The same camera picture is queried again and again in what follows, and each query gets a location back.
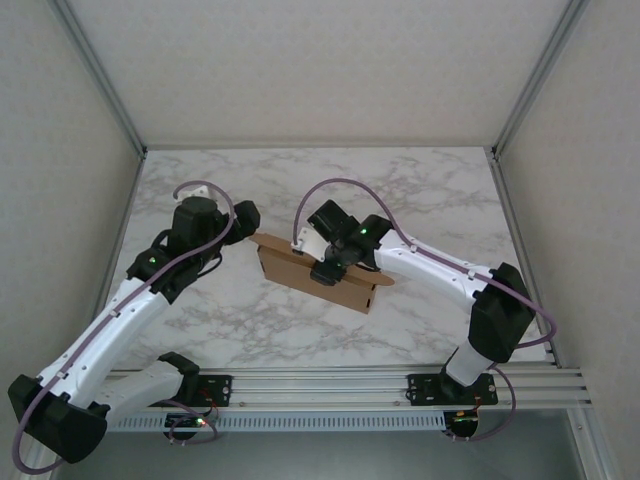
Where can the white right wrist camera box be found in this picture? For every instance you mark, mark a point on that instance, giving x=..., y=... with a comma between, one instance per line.
x=312, y=242

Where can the aluminium frame post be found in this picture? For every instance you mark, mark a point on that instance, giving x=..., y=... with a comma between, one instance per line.
x=100, y=75
x=597, y=445
x=540, y=75

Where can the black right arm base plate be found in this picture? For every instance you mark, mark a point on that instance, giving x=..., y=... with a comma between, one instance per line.
x=420, y=387

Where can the small controller board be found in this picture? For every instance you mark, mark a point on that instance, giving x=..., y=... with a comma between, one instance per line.
x=187, y=422
x=462, y=417

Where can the aluminium lower frame post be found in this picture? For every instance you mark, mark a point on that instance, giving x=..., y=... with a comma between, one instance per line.
x=597, y=445

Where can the aluminium table side rail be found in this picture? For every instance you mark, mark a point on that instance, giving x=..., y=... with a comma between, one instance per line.
x=505, y=200
x=127, y=210

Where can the aluminium table edge rail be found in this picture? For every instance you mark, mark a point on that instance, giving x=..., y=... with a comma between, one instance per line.
x=320, y=147

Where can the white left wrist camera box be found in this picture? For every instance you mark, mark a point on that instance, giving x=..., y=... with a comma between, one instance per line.
x=197, y=190

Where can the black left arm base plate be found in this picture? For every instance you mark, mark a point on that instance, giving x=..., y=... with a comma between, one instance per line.
x=220, y=387

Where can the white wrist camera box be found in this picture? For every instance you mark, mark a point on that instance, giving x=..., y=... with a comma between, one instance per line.
x=197, y=190
x=312, y=242

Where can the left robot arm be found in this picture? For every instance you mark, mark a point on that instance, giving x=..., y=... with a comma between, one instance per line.
x=100, y=340

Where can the brown cardboard box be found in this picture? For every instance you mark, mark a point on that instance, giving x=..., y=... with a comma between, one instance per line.
x=300, y=277

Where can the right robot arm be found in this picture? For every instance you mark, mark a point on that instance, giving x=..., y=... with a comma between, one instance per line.
x=440, y=270

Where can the wide aluminium mounting rail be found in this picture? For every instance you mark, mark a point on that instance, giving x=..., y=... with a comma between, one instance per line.
x=320, y=387

